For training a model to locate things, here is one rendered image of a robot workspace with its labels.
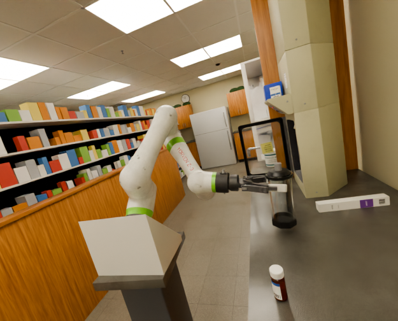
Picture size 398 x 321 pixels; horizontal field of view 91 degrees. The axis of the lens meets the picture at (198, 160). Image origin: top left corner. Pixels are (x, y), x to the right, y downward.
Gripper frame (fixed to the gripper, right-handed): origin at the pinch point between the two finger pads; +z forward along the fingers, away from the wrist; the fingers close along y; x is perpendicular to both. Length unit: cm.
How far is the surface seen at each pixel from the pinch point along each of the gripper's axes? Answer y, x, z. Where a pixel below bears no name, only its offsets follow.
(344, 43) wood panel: 65, -66, 43
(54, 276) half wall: 14, 90, -168
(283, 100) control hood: 28.2, -34.4, 4.7
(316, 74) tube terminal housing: 29, -46, 19
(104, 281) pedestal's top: -30, 33, -69
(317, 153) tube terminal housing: 28.3, -6.6, 21.9
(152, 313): -23, 54, -54
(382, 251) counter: -15.5, 16.7, 29.8
